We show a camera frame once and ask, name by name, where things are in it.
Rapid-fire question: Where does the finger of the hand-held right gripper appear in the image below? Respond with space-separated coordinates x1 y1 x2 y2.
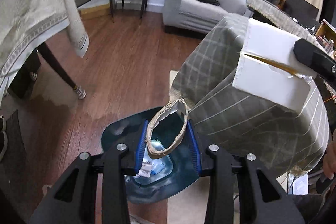
293 38 336 80

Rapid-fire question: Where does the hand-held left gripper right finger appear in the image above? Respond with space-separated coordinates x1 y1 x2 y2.
187 120 306 224

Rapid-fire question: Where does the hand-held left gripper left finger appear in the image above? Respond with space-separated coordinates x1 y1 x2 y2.
29 120 149 224

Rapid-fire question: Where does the dark teal trash bin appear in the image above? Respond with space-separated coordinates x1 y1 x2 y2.
100 106 210 205

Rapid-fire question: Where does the brown cardboard tape roll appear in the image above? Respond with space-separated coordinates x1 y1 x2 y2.
145 98 189 160

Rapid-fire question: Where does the large white cardboard box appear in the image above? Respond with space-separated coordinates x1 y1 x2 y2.
232 17 317 112

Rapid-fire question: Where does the person's right hand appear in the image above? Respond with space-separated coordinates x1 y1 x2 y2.
322 152 336 180

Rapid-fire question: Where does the grey checked tablecloth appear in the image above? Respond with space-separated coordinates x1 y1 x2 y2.
169 15 330 176

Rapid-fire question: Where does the black monitor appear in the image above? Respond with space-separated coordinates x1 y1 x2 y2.
284 0 320 28

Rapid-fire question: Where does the cream fringed table runner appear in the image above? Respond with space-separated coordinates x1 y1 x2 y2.
246 0 328 52

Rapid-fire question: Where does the beige floor rug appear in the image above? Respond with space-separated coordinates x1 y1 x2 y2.
167 70 239 224

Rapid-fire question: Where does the dark wooden table leg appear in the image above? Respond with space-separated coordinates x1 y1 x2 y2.
38 42 87 100

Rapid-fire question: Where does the dark floor mat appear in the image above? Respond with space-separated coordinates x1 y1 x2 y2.
5 110 37 224

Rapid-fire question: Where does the grey armchair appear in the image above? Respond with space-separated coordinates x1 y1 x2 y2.
162 0 248 38

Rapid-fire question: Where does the beige embroidered tablecloth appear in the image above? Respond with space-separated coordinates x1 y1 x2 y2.
0 0 90 109

